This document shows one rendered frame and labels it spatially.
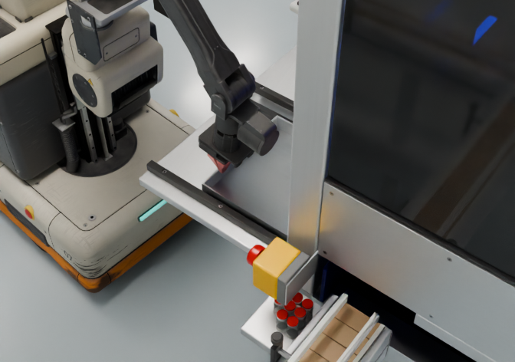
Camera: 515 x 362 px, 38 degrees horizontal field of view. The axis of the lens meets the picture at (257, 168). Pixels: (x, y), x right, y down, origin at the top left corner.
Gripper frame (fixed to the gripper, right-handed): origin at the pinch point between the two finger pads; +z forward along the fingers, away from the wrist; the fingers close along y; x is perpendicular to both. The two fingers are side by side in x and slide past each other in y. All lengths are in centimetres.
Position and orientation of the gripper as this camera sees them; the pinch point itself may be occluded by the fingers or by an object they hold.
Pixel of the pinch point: (223, 168)
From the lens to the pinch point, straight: 157.0
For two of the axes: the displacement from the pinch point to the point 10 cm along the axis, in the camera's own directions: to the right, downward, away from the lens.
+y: 7.8, 5.5, -3.0
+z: -1.2, 6.0, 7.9
